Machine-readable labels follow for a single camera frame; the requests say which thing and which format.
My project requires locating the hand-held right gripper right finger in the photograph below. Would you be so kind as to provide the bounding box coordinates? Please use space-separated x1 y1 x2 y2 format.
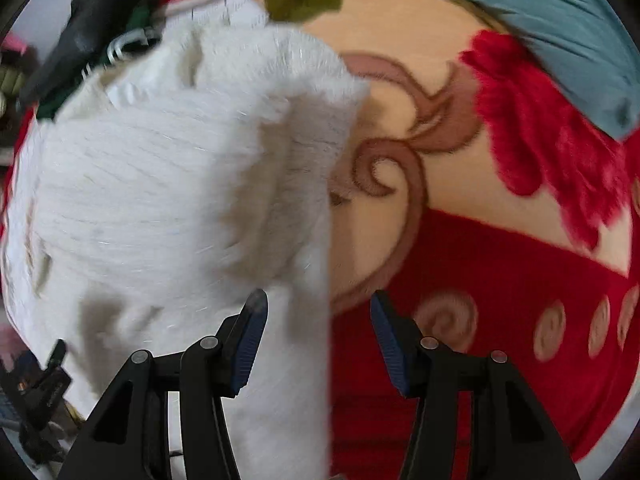
370 290 581 480

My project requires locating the dark green garment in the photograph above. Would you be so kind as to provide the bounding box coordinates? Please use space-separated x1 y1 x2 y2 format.
37 2 166 121

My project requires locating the white knit sweater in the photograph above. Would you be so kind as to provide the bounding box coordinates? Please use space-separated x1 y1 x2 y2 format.
0 0 371 480

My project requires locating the red floral plush blanket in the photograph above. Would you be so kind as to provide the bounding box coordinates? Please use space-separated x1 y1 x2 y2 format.
0 0 640 480

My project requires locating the black garment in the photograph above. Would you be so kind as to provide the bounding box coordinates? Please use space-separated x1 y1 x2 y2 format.
20 0 161 106

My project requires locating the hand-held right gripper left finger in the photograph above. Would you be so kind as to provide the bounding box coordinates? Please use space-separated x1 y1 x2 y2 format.
59 288 270 480

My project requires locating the teal quilted duvet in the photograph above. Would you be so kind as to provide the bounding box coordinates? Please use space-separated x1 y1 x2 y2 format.
395 0 640 142

